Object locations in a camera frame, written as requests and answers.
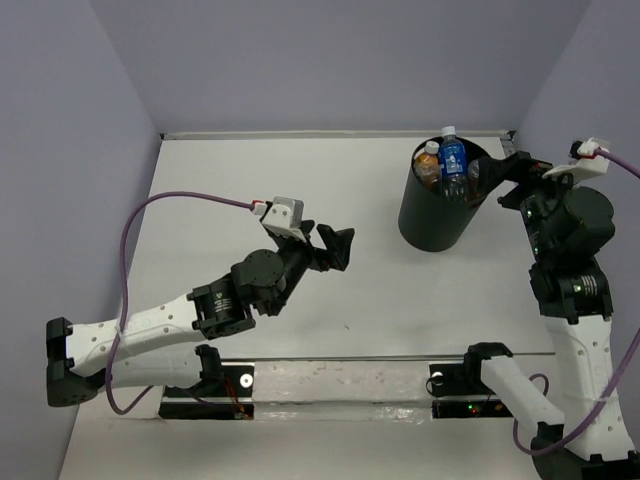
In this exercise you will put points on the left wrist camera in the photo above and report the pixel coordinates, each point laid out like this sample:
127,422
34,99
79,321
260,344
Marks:
283,218

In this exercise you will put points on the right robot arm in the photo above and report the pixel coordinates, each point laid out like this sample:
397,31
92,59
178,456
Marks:
566,225

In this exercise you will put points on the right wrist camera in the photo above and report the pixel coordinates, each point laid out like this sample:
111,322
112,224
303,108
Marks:
585,162

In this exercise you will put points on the orange juice bottle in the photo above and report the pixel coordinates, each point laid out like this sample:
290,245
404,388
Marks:
426,165

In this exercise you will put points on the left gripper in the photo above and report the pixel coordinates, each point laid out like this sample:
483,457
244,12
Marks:
336,243

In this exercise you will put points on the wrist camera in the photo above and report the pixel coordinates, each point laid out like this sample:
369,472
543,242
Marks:
585,162
283,218

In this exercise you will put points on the small bottle red cap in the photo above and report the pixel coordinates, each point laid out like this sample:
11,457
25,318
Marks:
473,176

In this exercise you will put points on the clear bottle blue label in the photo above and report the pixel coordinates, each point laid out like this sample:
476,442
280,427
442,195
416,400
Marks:
454,168

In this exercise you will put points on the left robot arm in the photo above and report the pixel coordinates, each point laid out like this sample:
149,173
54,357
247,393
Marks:
261,284

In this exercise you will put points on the black cylindrical bin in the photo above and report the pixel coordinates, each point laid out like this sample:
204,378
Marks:
426,220

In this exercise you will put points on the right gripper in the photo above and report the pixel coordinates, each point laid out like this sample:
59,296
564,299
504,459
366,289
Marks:
519,167

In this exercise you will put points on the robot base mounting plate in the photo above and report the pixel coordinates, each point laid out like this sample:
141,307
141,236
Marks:
366,389

